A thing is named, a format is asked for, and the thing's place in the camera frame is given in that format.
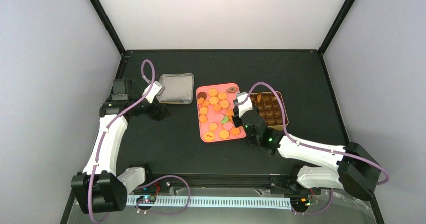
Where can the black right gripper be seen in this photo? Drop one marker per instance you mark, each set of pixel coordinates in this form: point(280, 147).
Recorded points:
point(235, 111)

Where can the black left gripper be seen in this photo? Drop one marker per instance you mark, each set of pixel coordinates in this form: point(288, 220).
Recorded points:
point(158, 114)

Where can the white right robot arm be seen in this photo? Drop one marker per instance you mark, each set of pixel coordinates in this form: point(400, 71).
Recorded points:
point(349, 167)

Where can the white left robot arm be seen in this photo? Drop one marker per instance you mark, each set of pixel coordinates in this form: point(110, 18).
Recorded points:
point(99, 188)

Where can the gold cookie tin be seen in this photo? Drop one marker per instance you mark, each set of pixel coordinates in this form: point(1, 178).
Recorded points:
point(270, 109)

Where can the pink sandwich cookie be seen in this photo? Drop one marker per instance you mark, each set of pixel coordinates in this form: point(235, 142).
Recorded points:
point(228, 125)
point(219, 117)

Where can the green sandwich cookie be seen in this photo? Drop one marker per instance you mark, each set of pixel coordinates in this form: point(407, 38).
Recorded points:
point(225, 119)

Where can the silver metal tin lid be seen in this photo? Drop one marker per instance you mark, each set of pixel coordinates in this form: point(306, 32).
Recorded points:
point(178, 88)

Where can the pink plastic tray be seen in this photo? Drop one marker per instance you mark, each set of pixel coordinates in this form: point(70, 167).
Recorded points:
point(206, 113)

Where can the dark chocolate round cookie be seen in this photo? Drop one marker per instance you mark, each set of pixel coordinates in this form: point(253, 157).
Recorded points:
point(202, 95)

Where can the yellow biscuit red cross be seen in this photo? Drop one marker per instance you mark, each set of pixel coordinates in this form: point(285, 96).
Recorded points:
point(209, 136)

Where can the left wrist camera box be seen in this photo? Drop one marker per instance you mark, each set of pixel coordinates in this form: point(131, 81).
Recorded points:
point(150, 93)

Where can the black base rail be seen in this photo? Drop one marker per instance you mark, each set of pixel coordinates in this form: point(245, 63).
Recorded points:
point(276, 183)

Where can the white slotted cable duct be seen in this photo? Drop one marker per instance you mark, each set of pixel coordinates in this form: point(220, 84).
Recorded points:
point(210, 202)

